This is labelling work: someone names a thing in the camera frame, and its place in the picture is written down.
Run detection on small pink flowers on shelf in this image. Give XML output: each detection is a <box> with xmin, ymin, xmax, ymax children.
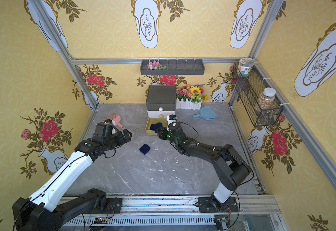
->
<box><xmin>146</xmin><ymin>60</ymin><xmax>168</xmax><ymax>70</ymax></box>

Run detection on clear jar white lid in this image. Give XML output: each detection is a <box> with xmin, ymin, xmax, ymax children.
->
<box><xmin>257</xmin><ymin>88</ymin><xmax>276</xmax><ymax>112</ymax></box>

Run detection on pink small dustpan brush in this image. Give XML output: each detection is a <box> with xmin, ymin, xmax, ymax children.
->
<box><xmin>108</xmin><ymin>113</ymin><xmax>125</xmax><ymax>130</ymax></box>

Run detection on black wire wall basket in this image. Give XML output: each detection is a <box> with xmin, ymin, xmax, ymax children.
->
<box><xmin>235</xmin><ymin>67</ymin><xmax>283</xmax><ymax>127</ymax></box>

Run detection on grey wall shelf tray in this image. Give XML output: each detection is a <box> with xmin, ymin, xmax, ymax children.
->
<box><xmin>140</xmin><ymin>58</ymin><xmax>205</xmax><ymax>76</ymax></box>

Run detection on three-drawer storage cabinet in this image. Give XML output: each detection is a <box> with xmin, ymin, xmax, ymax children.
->
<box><xmin>145</xmin><ymin>85</ymin><xmax>177</xmax><ymax>118</ymax></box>

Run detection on white drawer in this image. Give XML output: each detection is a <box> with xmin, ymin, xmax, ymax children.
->
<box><xmin>147</xmin><ymin>111</ymin><xmax>176</xmax><ymax>118</ymax></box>

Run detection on small circuit board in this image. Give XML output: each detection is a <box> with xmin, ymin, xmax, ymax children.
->
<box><xmin>94</xmin><ymin>217</ymin><xmax>109</xmax><ymax>225</ymax></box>

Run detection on blue brooch box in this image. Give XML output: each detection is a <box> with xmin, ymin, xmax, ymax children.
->
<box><xmin>154</xmin><ymin>122</ymin><xmax>163</xmax><ymax>133</ymax></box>
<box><xmin>149</xmin><ymin>124</ymin><xmax>156</xmax><ymax>131</ymax></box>
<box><xmin>139</xmin><ymin>144</ymin><xmax>151</xmax><ymax>155</ymax></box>

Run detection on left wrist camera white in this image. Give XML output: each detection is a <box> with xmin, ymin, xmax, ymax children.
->
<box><xmin>93</xmin><ymin>119</ymin><xmax>118</xmax><ymax>140</ymax></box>

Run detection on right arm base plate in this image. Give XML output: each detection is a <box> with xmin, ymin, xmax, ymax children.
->
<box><xmin>195</xmin><ymin>196</ymin><xmax>239</xmax><ymax>213</ymax></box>

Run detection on flower pot white fence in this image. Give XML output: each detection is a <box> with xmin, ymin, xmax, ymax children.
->
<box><xmin>176</xmin><ymin>84</ymin><xmax>208</xmax><ymax>110</ymax></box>

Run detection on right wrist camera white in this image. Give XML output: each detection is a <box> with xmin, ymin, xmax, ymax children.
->
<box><xmin>167</xmin><ymin>115</ymin><xmax>177</xmax><ymax>131</ymax></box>

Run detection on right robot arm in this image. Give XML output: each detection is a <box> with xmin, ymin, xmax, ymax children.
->
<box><xmin>157</xmin><ymin>122</ymin><xmax>253</xmax><ymax>206</ymax></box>

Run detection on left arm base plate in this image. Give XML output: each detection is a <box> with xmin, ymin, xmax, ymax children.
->
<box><xmin>94</xmin><ymin>197</ymin><xmax>123</xmax><ymax>214</ymax></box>

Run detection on decorated jar with lid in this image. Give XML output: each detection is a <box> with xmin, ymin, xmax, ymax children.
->
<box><xmin>237</xmin><ymin>57</ymin><xmax>255</xmax><ymax>77</ymax></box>

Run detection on blue brooch box bottom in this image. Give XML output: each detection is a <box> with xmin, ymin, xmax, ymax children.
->
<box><xmin>154</xmin><ymin>122</ymin><xmax>163</xmax><ymax>133</ymax></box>

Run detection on grey top drawer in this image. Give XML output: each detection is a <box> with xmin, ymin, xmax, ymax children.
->
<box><xmin>146</xmin><ymin>103</ymin><xmax>176</xmax><ymax>111</ymax></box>

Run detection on aluminium front rail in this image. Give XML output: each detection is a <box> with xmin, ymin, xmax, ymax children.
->
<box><xmin>107</xmin><ymin>193</ymin><xmax>281</xmax><ymax>216</ymax></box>

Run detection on light blue dustpan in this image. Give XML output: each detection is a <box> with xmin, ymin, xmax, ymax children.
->
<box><xmin>193</xmin><ymin>106</ymin><xmax>218</xmax><ymax>120</ymax></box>

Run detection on yellow bottom drawer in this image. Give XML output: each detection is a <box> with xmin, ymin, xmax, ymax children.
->
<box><xmin>145</xmin><ymin>118</ymin><xmax>168</xmax><ymax>135</ymax></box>

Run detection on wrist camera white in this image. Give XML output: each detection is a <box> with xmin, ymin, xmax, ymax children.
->
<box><xmin>167</xmin><ymin>115</ymin><xmax>177</xmax><ymax>131</ymax></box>
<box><xmin>93</xmin><ymin>119</ymin><xmax>118</xmax><ymax>140</ymax></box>

